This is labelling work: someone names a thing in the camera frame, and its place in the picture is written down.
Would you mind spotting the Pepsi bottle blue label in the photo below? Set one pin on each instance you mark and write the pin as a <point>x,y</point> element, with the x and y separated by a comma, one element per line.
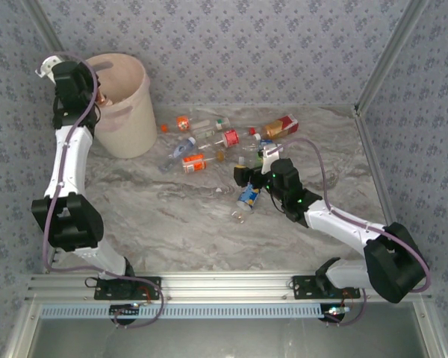
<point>247,197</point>

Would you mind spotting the clear bottle lime label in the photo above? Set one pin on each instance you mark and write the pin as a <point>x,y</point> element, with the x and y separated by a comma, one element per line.
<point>248,156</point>

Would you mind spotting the clear bottle red label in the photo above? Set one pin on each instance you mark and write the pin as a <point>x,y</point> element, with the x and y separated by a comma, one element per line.
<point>230,138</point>

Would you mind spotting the clear bottle white green cap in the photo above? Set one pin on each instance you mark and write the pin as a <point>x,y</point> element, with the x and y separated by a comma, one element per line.
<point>213,124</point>

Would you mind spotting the clear bottle green label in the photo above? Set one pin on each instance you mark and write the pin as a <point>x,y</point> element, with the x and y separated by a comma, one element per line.
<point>205,133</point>

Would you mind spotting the orange label bottle tan cap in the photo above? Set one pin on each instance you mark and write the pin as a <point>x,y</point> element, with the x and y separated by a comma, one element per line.
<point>193,164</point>

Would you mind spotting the clear bottle blue purple label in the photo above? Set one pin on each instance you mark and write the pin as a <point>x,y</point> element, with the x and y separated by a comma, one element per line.
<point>179,151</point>

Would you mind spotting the orange green label bottle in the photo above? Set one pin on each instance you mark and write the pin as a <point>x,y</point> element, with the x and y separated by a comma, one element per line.
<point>183,123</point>

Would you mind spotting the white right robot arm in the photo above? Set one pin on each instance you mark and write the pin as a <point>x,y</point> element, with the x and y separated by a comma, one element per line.
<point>343,223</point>

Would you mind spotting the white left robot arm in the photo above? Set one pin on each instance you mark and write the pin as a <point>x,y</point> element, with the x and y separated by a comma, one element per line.
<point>71,160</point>

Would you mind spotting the cream plastic bin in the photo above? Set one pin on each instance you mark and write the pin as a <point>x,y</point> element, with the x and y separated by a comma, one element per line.
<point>128,119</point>

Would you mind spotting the small circuit board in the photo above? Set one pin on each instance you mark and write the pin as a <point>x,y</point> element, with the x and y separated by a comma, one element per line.
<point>334,311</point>
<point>125,310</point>

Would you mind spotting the aluminium frame post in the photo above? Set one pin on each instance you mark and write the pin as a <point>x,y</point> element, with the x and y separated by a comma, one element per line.
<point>392,56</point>
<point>41,26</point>

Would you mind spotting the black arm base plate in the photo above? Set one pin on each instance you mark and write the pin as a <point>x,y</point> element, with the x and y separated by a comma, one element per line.
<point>127,289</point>
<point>306,287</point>

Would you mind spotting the aluminium mounting rail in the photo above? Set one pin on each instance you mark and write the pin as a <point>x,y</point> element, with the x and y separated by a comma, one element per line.
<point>224,285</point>

